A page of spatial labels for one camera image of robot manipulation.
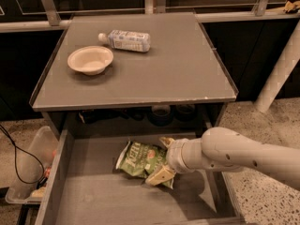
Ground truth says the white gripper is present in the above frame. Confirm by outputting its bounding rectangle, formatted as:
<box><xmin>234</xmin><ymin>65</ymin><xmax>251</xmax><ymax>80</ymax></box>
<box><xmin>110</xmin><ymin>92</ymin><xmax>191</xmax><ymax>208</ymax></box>
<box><xmin>145</xmin><ymin>137</ymin><xmax>194</xmax><ymax>187</ymax></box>

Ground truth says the green jalapeno chip bag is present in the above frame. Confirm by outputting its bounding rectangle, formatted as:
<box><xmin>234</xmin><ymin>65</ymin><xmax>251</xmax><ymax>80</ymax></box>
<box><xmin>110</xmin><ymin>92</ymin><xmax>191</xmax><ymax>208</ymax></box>
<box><xmin>115</xmin><ymin>141</ymin><xmax>168</xmax><ymax>180</ymax></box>

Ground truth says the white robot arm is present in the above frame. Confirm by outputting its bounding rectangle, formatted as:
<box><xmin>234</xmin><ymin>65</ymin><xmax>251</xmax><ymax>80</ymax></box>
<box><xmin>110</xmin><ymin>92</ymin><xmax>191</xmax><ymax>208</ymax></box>
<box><xmin>146</xmin><ymin>127</ymin><xmax>300</xmax><ymax>189</ymax></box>

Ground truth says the grey cabinet with counter top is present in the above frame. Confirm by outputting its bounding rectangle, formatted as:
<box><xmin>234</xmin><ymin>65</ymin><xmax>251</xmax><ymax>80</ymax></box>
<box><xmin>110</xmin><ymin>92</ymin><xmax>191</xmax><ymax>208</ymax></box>
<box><xmin>30</xmin><ymin>13</ymin><xmax>237</xmax><ymax>134</ymax></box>

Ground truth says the open grey top drawer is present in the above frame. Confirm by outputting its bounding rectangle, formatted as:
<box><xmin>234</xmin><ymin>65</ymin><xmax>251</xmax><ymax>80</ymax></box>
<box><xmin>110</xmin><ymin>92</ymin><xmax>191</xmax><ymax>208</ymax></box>
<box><xmin>35</xmin><ymin>122</ymin><xmax>246</xmax><ymax>225</ymax></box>

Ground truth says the dark tape roll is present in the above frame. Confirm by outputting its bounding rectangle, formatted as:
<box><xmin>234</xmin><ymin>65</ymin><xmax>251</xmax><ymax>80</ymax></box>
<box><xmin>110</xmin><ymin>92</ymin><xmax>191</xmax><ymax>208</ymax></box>
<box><xmin>147</xmin><ymin>105</ymin><xmax>173</xmax><ymax>127</ymax></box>

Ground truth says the dark round container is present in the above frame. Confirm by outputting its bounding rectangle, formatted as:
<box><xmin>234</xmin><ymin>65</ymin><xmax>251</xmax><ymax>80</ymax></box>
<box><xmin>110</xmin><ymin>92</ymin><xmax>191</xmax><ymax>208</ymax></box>
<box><xmin>174</xmin><ymin>104</ymin><xmax>196</xmax><ymax>122</ymax></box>

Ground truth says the white paper bowl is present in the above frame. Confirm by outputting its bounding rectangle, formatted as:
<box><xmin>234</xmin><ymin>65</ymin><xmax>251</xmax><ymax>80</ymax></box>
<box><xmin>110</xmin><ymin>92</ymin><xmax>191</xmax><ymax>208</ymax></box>
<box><xmin>67</xmin><ymin>46</ymin><xmax>113</xmax><ymax>76</ymax></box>

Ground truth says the clear plastic water bottle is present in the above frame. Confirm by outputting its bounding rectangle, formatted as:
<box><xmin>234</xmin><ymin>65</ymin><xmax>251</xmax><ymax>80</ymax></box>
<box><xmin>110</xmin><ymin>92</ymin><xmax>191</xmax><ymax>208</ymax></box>
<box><xmin>97</xmin><ymin>30</ymin><xmax>151</xmax><ymax>53</ymax></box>

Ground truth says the clear plastic storage bin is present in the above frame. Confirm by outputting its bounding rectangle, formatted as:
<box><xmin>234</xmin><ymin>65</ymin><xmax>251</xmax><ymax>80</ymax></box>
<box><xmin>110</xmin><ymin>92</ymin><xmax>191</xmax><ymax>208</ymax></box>
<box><xmin>5</xmin><ymin>126</ymin><xmax>58</xmax><ymax>204</ymax></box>

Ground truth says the black cable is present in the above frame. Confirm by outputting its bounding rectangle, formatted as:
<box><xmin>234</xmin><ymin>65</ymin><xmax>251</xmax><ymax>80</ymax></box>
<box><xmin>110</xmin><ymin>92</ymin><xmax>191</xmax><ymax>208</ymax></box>
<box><xmin>0</xmin><ymin>124</ymin><xmax>46</xmax><ymax>185</ymax></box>

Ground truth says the metal railing frame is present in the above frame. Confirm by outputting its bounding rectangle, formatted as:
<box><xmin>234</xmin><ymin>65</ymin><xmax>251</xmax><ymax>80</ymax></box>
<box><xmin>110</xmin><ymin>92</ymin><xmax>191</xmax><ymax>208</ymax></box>
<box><xmin>0</xmin><ymin>0</ymin><xmax>299</xmax><ymax>33</ymax></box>

